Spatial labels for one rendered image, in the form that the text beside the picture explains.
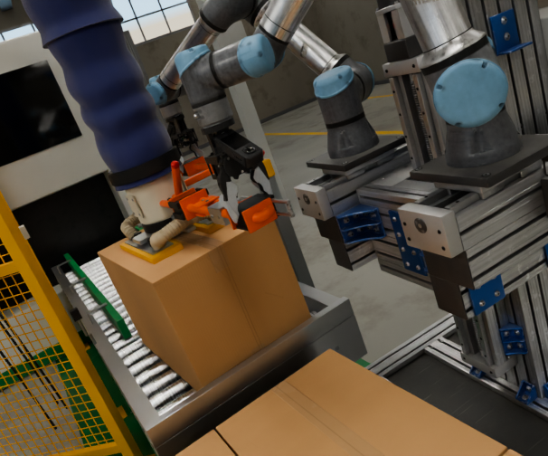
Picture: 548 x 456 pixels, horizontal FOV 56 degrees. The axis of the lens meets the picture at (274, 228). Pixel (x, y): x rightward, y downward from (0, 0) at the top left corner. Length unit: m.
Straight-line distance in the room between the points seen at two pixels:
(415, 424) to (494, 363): 0.47
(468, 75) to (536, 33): 0.57
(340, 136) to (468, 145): 0.49
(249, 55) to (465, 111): 0.40
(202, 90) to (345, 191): 0.58
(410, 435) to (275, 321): 0.55
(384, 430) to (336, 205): 0.60
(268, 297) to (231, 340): 0.17
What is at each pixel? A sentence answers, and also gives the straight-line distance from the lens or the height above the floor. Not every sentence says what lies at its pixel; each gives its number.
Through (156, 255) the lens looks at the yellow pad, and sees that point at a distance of 1.51.
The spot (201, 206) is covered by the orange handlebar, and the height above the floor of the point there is 1.09.
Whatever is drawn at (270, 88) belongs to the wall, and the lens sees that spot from 11.92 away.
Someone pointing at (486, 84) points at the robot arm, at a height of 1.21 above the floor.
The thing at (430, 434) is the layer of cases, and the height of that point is 0.54.
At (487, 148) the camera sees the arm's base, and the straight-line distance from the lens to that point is 1.10.
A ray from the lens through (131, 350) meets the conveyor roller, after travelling 2.10.
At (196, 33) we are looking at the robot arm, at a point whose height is 1.50.
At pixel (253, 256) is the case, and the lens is 1.48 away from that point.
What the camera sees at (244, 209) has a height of 1.10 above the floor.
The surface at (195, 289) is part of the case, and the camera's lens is 1.42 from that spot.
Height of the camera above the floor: 1.38
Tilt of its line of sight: 18 degrees down
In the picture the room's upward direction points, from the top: 21 degrees counter-clockwise
